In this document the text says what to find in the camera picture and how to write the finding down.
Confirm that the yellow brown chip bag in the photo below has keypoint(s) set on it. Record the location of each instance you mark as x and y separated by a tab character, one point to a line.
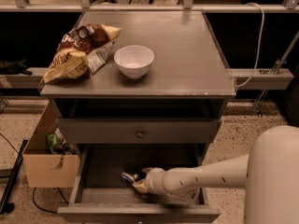
82	52

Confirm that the white bowl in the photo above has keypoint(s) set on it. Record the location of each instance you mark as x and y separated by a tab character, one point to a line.
134	61

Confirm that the silver blue redbull can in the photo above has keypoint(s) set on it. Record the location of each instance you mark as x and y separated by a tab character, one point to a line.
131	178

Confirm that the green snack packet in box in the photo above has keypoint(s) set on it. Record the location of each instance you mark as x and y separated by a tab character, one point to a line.
53	141

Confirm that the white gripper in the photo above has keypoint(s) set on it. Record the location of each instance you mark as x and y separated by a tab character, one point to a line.
153	179

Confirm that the cardboard box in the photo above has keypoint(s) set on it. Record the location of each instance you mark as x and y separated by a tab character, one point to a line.
43	168

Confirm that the grey upper drawer with knob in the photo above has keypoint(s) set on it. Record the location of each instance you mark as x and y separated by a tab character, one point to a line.
138	131

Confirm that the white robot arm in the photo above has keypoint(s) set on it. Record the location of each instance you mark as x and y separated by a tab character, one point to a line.
269	174

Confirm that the grey wooden drawer cabinet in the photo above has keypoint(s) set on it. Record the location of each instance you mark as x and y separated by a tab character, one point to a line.
187	79

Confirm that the open grey middle drawer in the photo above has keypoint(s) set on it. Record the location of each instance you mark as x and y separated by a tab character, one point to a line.
99	195

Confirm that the black flat bar on floor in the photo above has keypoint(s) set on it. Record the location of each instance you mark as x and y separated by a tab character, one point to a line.
11	176

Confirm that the black object on ledge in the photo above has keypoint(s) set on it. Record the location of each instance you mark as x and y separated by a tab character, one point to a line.
14	68

